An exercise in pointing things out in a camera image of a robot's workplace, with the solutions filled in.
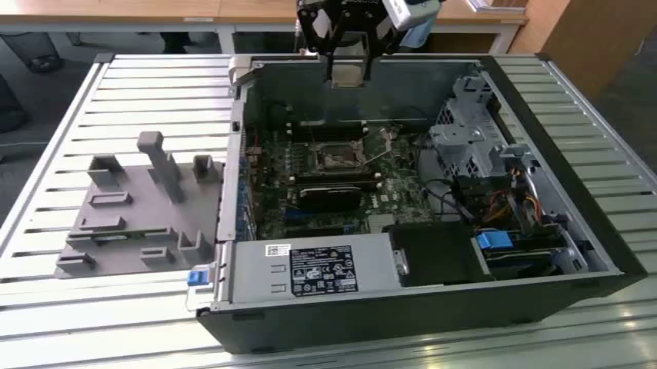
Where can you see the blue case latch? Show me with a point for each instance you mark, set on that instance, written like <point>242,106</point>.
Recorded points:
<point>200,278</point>

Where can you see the black PC case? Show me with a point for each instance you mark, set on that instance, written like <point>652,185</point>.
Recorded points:
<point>360,330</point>

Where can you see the short graphics card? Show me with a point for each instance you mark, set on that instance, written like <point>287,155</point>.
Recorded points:
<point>329,198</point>

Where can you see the black RAM slot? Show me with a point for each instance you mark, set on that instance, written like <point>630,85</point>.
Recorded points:
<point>335,174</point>
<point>335,183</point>
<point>335,180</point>
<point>339,131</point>
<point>339,139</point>
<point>335,177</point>
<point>339,135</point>
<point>339,127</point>

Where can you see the green motherboard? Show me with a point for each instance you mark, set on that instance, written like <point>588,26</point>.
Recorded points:
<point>401,180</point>

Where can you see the white paper stack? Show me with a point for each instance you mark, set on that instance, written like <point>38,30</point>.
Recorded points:
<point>488,4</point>

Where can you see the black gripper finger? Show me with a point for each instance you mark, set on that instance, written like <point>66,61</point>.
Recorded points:
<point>368,57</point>
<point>331,69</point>

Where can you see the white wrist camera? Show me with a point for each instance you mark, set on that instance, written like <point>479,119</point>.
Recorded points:
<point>413,13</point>

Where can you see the black mesh waste bin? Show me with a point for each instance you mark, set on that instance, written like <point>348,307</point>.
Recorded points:
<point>37,50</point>

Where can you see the wooden cabinet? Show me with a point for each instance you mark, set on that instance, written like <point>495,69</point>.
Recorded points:
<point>591,38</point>

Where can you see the CPU socket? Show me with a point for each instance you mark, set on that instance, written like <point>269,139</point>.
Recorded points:
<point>336,158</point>

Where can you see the black hard disk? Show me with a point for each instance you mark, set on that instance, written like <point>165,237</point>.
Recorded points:
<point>519,263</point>

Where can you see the silver topped CPU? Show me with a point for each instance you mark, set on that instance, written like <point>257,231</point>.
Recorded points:
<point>351,75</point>

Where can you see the blue disk carrier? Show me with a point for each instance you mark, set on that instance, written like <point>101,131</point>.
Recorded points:
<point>494,241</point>

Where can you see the silver power supply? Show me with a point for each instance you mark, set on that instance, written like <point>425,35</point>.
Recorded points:
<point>257,269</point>

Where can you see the green RAM stick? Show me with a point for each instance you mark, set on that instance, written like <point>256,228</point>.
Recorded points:
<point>134,234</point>

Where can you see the wooden desk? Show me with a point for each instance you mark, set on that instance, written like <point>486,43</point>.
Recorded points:
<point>154,9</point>

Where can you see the grey parts rack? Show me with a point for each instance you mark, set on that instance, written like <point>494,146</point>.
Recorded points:
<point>129,200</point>

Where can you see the silver drive cage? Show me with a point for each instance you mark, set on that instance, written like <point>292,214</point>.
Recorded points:
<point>463,153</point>

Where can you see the silver finned heatsink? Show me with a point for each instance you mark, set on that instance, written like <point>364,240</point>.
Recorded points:
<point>381,222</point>

